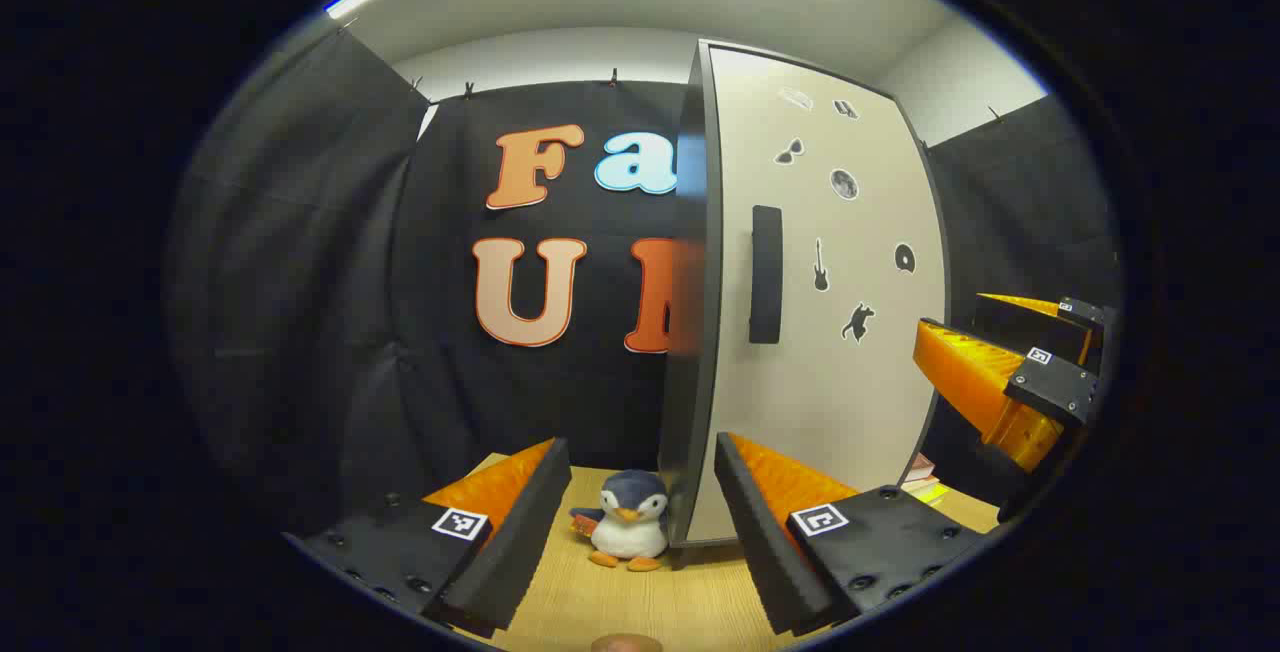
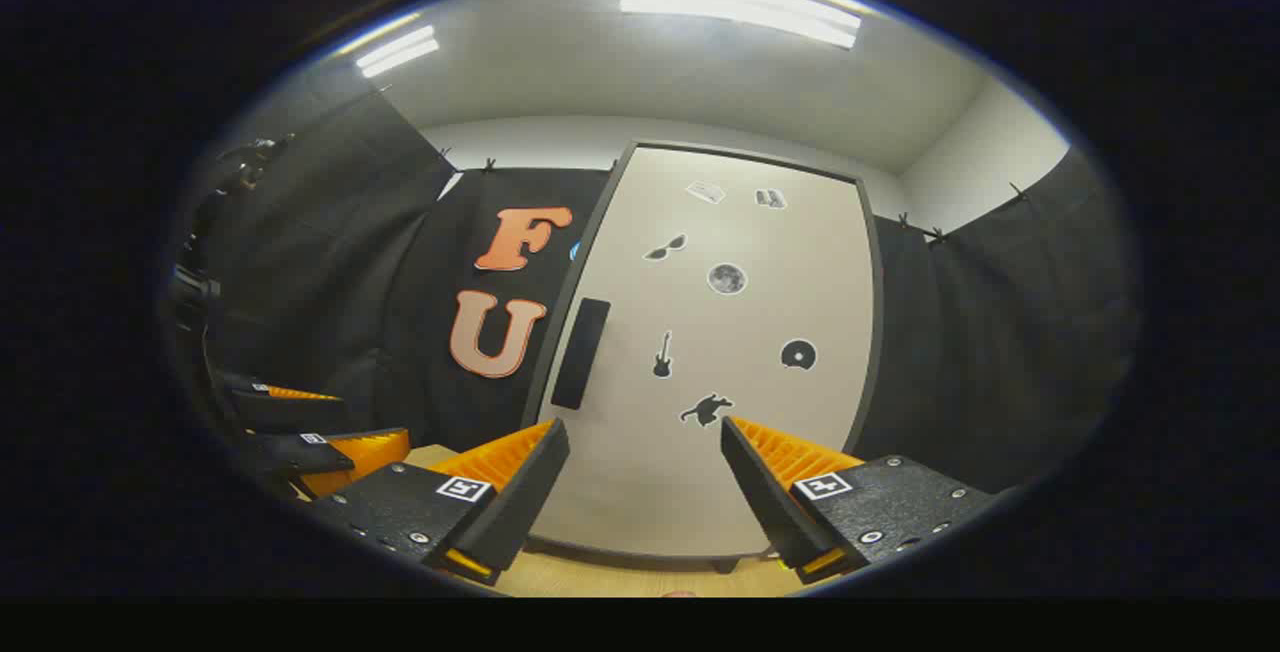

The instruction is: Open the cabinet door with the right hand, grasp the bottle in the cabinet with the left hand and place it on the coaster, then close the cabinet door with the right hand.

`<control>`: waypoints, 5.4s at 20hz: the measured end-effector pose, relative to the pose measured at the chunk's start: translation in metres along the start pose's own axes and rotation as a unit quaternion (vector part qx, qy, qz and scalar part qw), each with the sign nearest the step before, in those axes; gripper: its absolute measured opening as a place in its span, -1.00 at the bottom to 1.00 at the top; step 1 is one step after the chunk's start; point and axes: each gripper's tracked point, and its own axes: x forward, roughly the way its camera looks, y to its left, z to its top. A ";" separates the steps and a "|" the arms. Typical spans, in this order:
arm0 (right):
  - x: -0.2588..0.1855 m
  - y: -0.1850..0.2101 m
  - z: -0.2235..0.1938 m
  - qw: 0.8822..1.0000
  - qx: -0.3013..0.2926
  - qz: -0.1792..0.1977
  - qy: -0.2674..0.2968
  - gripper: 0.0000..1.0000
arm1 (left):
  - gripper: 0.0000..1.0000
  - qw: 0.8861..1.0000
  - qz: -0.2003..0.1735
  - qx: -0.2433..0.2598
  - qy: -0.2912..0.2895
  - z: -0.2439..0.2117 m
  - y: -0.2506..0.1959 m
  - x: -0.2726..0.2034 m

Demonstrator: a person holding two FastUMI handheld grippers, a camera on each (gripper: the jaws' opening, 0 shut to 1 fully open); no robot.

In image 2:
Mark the grey cabinet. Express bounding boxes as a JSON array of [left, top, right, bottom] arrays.
[[520, 139, 886, 575]]

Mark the white cabinet door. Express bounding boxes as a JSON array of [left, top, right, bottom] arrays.
[[530, 145, 873, 558]]

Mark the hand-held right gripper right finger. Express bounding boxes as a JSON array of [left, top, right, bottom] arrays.
[[720, 417, 998, 585]]

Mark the wide ceiling light panel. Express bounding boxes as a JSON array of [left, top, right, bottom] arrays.
[[620, 0, 863, 49]]

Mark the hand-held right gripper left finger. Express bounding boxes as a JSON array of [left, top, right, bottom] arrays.
[[308, 419, 571, 586]]

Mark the black backdrop cloth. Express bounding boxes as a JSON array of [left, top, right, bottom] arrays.
[[165, 82, 1141, 495]]

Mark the black door handle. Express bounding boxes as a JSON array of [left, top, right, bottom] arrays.
[[550, 298, 612, 411]]

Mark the narrow ceiling light strip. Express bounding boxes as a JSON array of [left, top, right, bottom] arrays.
[[355, 25, 441, 79]]

